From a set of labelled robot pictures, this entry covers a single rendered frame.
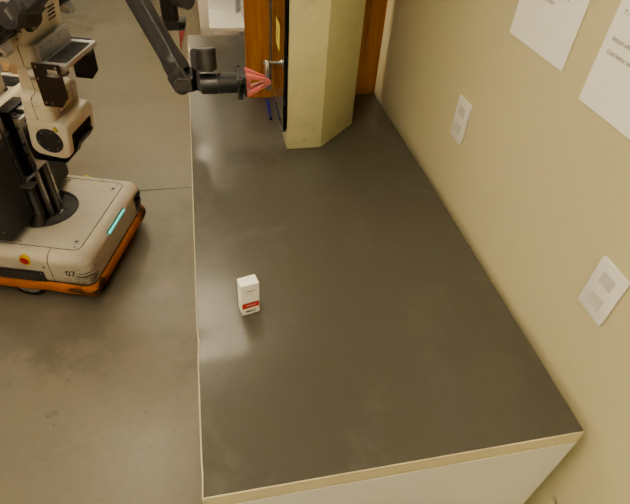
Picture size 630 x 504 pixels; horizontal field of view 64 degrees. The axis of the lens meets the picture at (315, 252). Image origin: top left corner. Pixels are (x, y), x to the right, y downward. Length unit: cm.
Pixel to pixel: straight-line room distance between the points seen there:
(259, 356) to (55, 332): 154
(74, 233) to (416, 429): 186
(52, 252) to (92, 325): 36
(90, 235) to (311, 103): 127
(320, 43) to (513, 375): 99
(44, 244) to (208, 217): 122
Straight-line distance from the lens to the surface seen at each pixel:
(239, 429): 96
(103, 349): 233
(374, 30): 195
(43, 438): 218
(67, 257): 237
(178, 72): 157
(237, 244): 127
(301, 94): 155
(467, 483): 114
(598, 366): 108
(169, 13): 190
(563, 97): 110
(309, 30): 149
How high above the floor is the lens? 179
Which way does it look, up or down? 43 degrees down
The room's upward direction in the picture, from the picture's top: 4 degrees clockwise
